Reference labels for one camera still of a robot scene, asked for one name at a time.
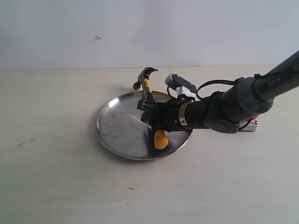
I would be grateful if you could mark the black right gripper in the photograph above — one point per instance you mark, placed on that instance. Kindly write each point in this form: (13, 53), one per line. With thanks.
(164, 115)

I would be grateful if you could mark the black yellow claw hammer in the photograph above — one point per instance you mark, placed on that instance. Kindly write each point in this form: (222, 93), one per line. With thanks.
(160, 139)

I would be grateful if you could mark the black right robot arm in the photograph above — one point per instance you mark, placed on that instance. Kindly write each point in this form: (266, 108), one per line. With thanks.
(221, 105)

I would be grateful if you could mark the red dome push button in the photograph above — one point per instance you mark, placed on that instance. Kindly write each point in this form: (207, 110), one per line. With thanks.
(249, 125)

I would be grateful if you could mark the round steel plate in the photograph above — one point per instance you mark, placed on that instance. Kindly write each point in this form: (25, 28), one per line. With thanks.
(120, 130)

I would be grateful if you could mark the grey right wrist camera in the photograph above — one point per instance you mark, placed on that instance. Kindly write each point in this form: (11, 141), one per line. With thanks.
(184, 89)

